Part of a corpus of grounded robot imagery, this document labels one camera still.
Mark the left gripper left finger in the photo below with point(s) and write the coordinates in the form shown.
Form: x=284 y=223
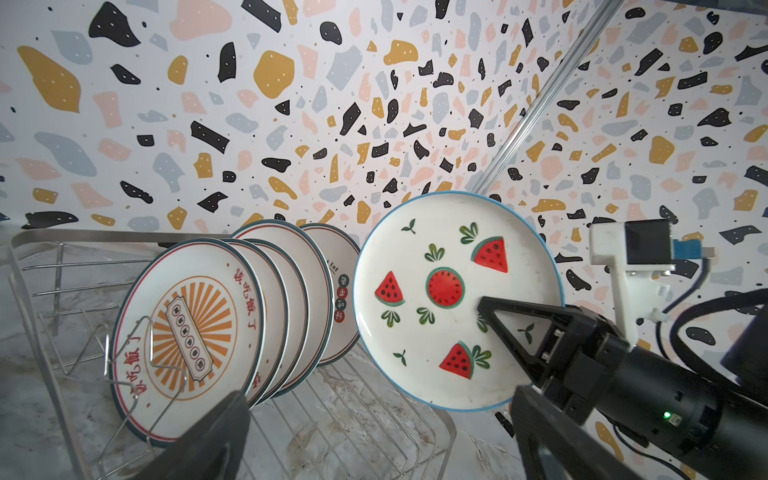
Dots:
x=211 y=449

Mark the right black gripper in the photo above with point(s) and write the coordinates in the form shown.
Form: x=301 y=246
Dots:
x=571 y=353

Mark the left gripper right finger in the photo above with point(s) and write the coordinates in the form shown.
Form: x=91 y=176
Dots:
x=552 y=446

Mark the watermelon pattern plate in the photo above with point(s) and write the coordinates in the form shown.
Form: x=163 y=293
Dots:
x=419 y=279

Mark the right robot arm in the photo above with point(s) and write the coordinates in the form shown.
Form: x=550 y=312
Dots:
x=688 y=408

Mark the orange sunburst plate front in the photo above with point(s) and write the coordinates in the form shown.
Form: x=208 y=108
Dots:
x=189 y=332

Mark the orange sunburst plate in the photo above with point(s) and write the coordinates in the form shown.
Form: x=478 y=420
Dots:
x=341 y=252
x=307 y=282
x=270 y=267
x=189 y=332

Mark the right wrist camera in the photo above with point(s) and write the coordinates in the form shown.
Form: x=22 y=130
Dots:
x=637 y=253

